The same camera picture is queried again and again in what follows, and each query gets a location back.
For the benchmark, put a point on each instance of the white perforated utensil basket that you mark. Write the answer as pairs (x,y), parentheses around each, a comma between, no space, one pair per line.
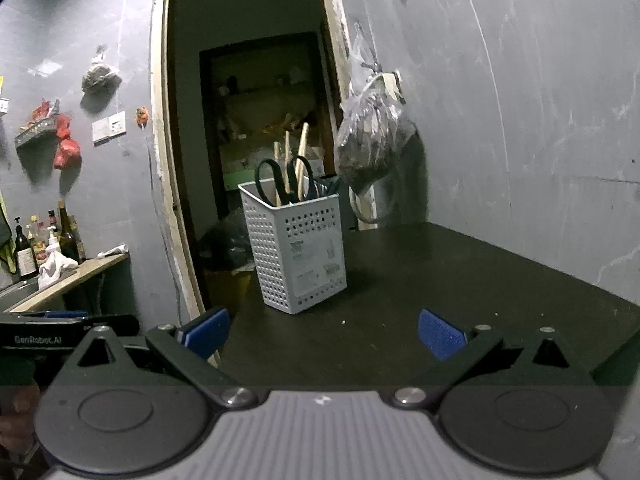
(312,265)

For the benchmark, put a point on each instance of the yellow bin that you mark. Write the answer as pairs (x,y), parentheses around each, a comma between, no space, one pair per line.
(230,285)

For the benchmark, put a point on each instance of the metal wall faucet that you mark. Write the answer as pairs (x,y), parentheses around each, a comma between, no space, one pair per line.
(392,82)

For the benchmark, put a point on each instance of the metal sink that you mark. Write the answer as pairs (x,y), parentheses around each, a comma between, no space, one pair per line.
(15,292)

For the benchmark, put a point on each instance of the dark wooden shelf cabinet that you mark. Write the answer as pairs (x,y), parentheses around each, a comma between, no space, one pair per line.
(206,110)

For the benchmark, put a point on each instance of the person's left hand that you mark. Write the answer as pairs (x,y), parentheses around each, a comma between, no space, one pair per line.
(17,410)

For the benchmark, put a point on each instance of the metal wall rack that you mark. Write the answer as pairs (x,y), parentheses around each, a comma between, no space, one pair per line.
(35,135)

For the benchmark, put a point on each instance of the grey hanging bag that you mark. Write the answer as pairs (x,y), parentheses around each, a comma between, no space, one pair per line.
(100,80)

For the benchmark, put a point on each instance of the black garbage bag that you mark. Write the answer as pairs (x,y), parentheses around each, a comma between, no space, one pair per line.
(225,242)

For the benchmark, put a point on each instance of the cream door frame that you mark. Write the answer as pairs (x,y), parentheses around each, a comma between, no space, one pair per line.
(159,110)

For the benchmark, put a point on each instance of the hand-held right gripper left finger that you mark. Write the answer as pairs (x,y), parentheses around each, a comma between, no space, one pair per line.
(207,332)

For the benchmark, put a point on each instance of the white cloth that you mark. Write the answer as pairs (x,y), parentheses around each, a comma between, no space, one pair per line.
(55,267)

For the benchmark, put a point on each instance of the white pump bottle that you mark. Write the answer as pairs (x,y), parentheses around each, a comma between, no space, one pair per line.
(52,246)

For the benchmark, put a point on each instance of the tall brown glass bottle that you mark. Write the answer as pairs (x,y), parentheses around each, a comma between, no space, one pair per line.
(67,240)

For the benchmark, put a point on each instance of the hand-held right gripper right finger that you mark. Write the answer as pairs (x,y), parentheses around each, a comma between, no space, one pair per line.
(440,335)

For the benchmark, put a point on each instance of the small orange object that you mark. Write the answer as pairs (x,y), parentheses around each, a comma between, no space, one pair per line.
(142,116)

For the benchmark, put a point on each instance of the wooden side counter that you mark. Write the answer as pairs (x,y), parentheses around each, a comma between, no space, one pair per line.
(85,275)

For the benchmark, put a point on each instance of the green box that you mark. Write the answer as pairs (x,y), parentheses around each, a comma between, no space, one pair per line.
(235,180)

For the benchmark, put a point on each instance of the small white rag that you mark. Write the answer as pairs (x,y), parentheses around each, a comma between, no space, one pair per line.
(112,251)

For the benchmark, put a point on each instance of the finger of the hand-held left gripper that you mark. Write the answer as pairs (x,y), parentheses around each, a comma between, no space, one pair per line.
(120,322)

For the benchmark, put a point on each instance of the red plastic bag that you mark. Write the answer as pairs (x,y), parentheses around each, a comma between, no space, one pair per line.
(67,152)

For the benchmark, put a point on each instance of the red snack packet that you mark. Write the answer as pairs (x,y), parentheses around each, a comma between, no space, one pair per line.
(42,111)

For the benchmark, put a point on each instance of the dark glass bottle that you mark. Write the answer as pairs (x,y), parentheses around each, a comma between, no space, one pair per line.
(24,260)

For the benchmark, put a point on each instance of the small sauce bottle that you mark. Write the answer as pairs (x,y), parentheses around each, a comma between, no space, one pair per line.
(38,245)

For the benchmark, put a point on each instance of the wooden chopstick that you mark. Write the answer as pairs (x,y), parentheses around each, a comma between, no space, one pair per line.
(304,135)
(287,142)
(276,150)

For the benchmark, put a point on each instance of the white wall switch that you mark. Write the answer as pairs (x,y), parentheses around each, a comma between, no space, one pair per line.
(101,131)

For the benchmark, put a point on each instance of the clear plastic bag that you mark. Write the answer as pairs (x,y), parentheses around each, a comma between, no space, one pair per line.
(370,150)

